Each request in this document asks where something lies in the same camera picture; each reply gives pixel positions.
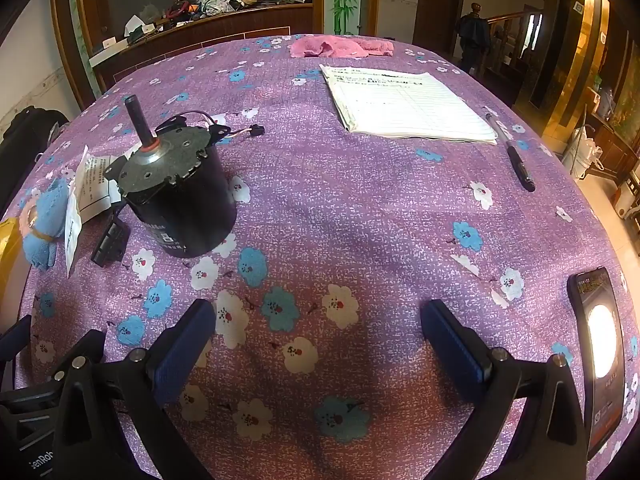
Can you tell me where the person in dark clothes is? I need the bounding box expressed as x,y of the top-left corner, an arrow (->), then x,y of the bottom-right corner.
454,2 -> 490,74

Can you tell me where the yellow bag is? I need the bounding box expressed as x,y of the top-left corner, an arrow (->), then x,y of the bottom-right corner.
0,216 -> 24,311

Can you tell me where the blue plush toy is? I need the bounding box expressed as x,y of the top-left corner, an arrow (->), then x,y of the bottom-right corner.
18,177 -> 70,271

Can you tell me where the purple floral tablecloth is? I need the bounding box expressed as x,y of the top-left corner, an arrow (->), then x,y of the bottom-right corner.
10,36 -> 639,479

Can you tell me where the black pen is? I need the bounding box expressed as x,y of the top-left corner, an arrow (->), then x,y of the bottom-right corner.
485,112 -> 536,193

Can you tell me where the black cable connector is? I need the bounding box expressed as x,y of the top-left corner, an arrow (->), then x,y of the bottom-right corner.
91,217 -> 130,268

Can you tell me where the white plastic bucket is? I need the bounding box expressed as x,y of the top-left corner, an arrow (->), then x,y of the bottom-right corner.
562,127 -> 604,180

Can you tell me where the pink cloth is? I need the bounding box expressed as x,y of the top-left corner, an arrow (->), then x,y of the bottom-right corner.
288,35 -> 395,58

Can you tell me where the white plastic instruction bag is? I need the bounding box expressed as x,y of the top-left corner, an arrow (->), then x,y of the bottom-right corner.
64,148 -> 120,276

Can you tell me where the black backpack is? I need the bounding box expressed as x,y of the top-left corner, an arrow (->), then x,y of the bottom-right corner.
0,105 -> 68,214

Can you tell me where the white paper stack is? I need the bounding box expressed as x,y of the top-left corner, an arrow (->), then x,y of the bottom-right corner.
321,65 -> 497,144

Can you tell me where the black smartphone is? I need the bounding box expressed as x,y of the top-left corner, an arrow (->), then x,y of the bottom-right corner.
566,266 -> 625,457

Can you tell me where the black cylindrical motor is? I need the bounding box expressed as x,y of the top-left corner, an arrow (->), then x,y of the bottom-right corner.
104,96 -> 236,258

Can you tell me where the wooden cabinet counter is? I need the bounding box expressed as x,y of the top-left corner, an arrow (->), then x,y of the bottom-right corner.
50,0 -> 326,108

